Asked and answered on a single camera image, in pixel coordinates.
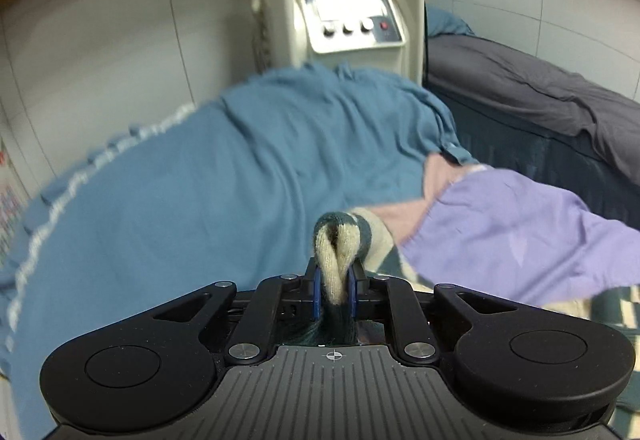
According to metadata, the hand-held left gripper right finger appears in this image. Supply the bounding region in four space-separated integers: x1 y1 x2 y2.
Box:
347 260 522 368

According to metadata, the green cream checkered knit cloth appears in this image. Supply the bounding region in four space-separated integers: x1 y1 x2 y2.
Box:
295 209 640 440

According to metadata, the cream machine with screen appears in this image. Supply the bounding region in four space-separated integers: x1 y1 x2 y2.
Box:
244 0 433 90

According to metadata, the large blue quilt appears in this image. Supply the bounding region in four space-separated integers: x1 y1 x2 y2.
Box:
0 60 482 440

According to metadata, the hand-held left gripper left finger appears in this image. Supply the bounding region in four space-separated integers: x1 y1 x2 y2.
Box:
150 260 322 366

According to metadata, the purple floral bed sheet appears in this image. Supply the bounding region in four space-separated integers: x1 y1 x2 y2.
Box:
372 153 640 308

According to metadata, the small blue cloth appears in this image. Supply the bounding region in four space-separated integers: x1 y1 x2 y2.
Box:
425 4 476 38

